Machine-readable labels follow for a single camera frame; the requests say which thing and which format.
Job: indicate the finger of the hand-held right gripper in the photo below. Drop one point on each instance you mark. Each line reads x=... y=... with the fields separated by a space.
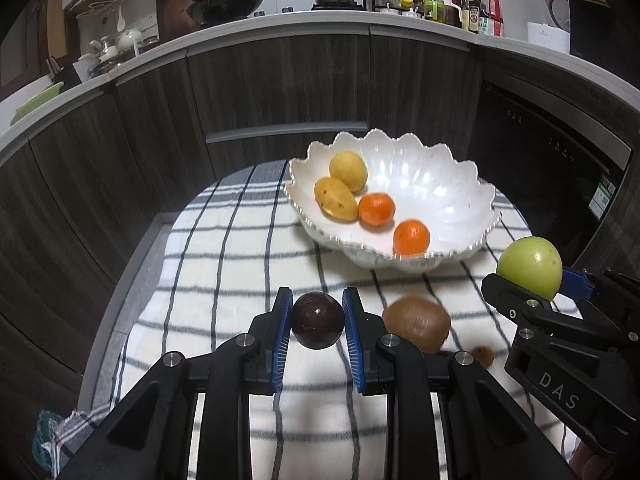
x=575 y=282
x=505 y=297

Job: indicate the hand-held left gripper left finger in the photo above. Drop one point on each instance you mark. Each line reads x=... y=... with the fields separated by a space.
x=280 y=345

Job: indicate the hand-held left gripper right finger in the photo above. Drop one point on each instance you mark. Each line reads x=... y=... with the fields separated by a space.
x=352 y=347

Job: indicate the green apple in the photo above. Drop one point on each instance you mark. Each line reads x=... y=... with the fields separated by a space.
x=532 y=265

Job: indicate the dark purple passion fruit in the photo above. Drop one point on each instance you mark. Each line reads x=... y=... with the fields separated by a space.
x=318 y=320

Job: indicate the orange tangerine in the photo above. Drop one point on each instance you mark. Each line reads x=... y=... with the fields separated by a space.
x=411 y=236
x=376 y=208

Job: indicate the white scalloped bowl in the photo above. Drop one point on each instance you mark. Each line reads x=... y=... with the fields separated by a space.
x=440 y=195

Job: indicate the yellow mango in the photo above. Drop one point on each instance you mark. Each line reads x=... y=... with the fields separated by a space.
x=335 y=200

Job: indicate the yellow lemon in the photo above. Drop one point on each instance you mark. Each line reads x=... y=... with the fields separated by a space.
x=348 y=170

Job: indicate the small brown longan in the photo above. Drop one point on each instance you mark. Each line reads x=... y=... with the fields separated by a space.
x=484 y=355

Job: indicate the brown kiwi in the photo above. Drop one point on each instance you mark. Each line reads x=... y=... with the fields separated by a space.
x=417 y=322

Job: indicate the checked white cloth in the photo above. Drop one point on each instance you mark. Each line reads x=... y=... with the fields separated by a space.
x=225 y=270

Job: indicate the black built-in dishwasher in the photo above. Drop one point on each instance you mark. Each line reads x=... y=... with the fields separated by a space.
x=545 y=160

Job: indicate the white box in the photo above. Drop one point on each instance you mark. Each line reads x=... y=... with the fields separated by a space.
x=549 y=37

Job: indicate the black microwave oven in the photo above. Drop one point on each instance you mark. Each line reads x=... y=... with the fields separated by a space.
x=600 y=35

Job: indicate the teal crumpled bag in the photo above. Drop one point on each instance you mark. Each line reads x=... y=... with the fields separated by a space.
x=47 y=435

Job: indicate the dark wood kitchen cabinets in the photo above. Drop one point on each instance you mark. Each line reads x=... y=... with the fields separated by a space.
x=280 y=80

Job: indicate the white kettle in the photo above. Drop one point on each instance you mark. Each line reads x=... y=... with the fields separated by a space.
x=555 y=7

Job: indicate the red bottle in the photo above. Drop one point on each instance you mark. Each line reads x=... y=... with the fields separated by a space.
x=492 y=12

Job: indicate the dark sauce bottle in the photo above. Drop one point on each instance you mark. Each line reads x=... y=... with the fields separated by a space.
x=472 y=12

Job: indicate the green lidded jar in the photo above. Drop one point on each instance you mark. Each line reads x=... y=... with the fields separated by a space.
x=433 y=8

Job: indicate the black gas hob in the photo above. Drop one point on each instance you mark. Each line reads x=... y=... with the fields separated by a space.
x=337 y=7

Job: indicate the white teapot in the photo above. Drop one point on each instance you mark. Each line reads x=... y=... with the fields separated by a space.
x=129 y=38

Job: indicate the black wok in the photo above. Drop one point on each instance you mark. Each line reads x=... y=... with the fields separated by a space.
x=232 y=4

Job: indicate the black knife block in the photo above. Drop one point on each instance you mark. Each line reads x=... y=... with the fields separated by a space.
x=62 y=74

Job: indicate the dark wooden cutting board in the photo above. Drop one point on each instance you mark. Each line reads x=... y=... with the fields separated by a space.
x=172 y=10

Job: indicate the white spatula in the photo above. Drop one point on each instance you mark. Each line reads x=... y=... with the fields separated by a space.
x=121 y=17

